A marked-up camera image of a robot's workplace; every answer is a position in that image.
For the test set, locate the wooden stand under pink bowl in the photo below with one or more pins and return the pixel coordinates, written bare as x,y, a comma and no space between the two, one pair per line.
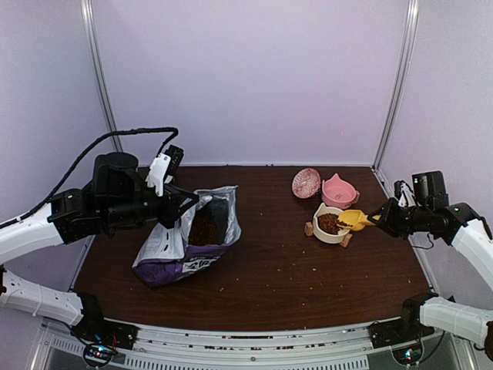
357,194

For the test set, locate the aluminium corner post left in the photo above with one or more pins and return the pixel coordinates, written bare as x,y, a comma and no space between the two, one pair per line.
101,86

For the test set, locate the aluminium corner post right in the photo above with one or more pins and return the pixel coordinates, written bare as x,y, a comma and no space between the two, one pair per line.
404,62

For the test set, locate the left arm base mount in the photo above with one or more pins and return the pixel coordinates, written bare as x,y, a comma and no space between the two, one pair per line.
101,337

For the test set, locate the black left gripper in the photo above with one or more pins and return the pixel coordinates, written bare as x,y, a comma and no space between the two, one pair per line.
172,204

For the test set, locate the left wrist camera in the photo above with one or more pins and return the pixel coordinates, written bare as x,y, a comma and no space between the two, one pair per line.
163,168

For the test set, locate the yellow plastic food scoop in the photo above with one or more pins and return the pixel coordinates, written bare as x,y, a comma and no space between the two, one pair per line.
356,218

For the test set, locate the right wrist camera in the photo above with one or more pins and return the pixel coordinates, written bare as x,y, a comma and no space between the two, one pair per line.
404,194

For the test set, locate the aluminium table edge rail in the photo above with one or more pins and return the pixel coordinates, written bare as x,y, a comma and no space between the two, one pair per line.
420,250

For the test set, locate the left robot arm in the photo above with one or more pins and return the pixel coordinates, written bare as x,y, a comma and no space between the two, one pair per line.
116,198

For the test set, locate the pink cat-ear pet bowl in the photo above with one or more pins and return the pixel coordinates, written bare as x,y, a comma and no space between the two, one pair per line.
338,193

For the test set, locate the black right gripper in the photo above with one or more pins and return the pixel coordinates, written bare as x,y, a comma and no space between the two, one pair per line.
387,223

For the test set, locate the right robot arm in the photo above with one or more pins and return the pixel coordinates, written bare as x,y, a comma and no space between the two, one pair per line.
460,227

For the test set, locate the brown kibble in scoop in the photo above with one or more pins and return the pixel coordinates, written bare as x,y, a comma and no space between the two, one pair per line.
342,224

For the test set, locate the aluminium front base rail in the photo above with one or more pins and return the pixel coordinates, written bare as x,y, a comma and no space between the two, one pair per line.
342,347

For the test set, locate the brown kibble in cream bowl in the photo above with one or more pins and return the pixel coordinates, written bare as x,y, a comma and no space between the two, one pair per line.
328,223

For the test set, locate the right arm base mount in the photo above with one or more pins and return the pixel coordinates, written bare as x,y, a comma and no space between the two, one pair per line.
404,334

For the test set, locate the purple pet food bag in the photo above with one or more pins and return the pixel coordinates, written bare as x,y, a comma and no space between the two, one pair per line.
166,255

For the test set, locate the aluminium corner post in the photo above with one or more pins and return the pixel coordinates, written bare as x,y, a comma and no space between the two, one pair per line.
101,86
404,62

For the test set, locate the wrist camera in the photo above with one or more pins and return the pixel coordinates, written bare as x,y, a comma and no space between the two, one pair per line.
163,168
404,194

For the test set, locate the wooden stand under cream bowl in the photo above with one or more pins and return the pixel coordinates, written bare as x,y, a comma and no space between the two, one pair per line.
308,228

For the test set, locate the brown kibble in bag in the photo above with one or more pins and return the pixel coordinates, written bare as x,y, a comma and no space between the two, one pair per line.
202,232

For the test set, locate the cream cat-ear pet bowl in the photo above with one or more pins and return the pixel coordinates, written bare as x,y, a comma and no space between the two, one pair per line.
324,209

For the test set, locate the red patterned ceramic bowl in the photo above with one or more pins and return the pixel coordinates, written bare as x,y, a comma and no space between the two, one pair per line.
306,183

